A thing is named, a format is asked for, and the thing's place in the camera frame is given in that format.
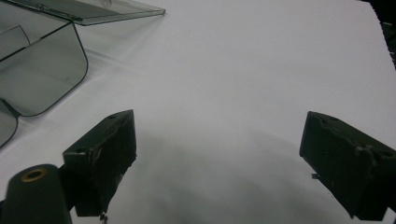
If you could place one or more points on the clear smoked plastic organizer box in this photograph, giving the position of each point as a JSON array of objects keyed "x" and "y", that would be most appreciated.
[{"x": 37, "y": 62}]

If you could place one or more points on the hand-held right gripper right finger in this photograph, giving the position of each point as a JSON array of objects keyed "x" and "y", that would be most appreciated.
[{"x": 348, "y": 165}]

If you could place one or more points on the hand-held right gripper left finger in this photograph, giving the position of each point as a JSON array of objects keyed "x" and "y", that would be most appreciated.
[{"x": 102, "y": 155}]

